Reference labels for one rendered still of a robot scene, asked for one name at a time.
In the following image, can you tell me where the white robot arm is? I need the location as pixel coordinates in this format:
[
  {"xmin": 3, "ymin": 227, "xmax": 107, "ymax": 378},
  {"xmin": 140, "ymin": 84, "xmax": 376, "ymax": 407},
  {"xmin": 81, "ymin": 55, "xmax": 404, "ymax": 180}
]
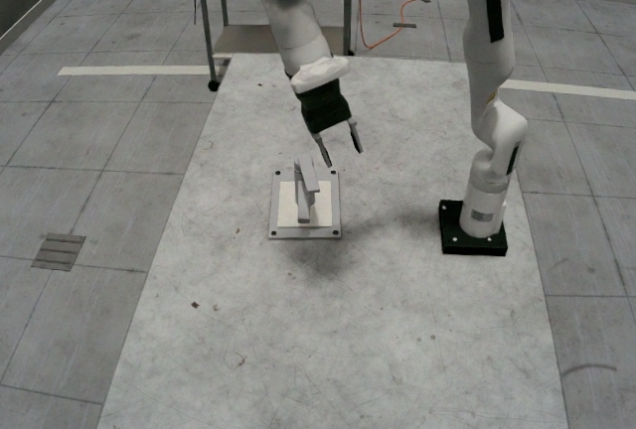
[{"xmin": 261, "ymin": 0, "xmax": 528, "ymax": 238}]

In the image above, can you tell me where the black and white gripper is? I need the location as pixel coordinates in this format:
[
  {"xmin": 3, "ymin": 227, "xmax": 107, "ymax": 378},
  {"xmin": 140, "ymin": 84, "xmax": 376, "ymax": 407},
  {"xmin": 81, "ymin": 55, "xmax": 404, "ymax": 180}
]
[{"xmin": 277, "ymin": 31, "xmax": 364, "ymax": 168}]

